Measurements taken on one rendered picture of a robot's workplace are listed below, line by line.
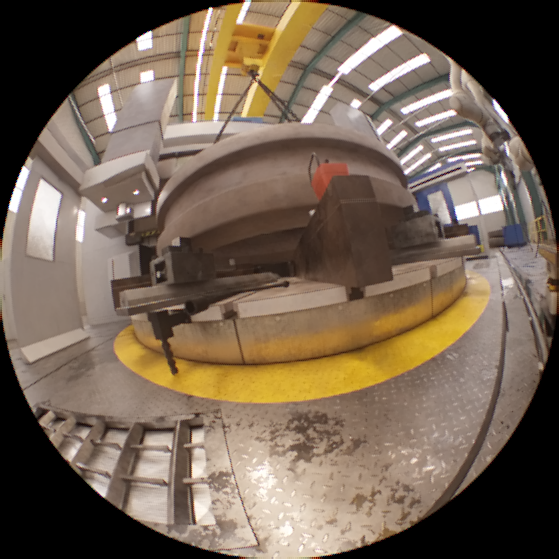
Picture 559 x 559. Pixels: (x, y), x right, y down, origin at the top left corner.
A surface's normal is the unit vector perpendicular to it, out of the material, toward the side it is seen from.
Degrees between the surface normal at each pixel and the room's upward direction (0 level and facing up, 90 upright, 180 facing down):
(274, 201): 90
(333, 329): 90
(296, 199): 90
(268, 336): 90
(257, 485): 0
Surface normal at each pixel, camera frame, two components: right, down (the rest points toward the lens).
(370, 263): -0.01, 0.02
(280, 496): -0.17, -0.99
